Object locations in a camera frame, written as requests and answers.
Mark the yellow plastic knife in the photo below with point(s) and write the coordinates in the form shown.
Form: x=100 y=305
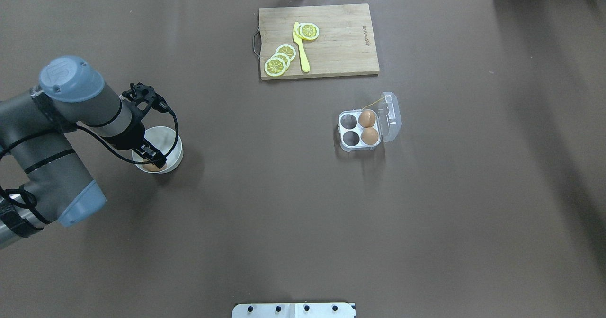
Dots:
x=304 y=61

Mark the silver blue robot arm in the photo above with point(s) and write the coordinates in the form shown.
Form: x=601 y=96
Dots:
x=70 y=95

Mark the white ceramic bowl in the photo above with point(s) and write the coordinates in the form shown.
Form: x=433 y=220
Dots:
x=163 y=138

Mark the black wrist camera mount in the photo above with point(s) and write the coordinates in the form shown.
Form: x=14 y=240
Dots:
x=143 y=98

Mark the brown egg rear left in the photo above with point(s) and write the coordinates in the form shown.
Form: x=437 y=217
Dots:
x=370 y=136

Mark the yellow rubber band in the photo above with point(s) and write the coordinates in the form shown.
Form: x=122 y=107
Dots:
x=373 y=103

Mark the brown egg front left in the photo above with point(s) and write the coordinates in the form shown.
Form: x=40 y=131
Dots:
x=367 y=118

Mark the lemon slice far right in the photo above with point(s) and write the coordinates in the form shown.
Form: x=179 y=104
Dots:
x=274 y=67

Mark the brown egg from bowl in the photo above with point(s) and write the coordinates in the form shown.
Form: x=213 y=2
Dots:
x=151 y=168

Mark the clear plastic egg box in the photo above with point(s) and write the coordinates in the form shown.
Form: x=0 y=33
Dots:
x=388 y=124

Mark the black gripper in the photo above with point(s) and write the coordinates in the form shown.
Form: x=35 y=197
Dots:
x=129 y=136

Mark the lemon slice middle right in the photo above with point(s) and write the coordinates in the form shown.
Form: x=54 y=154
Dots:
x=284 y=57

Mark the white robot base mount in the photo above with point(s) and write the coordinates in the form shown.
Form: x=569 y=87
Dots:
x=295 y=310

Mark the lemon slice under left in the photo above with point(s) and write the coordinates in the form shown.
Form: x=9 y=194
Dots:
x=296 y=30

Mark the lemon slice front left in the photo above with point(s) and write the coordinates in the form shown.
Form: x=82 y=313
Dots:
x=308 y=31

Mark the bamboo cutting board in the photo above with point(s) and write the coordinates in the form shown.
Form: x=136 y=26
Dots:
x=345 y=45

